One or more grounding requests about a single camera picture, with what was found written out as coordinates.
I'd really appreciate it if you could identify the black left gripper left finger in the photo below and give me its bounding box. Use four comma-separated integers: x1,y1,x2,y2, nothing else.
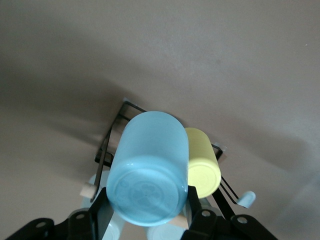
4,186,115,240

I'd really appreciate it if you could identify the light blue cup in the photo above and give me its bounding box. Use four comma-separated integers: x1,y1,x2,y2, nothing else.
106,110,190,227

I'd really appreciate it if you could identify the yellow cup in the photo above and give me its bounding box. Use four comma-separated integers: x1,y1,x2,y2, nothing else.
184,127,222,200

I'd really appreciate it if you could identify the black wire cup rack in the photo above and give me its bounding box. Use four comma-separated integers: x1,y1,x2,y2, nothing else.
89,99,242,221

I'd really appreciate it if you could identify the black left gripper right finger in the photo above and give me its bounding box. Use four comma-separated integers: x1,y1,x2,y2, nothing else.
182,186,278,240

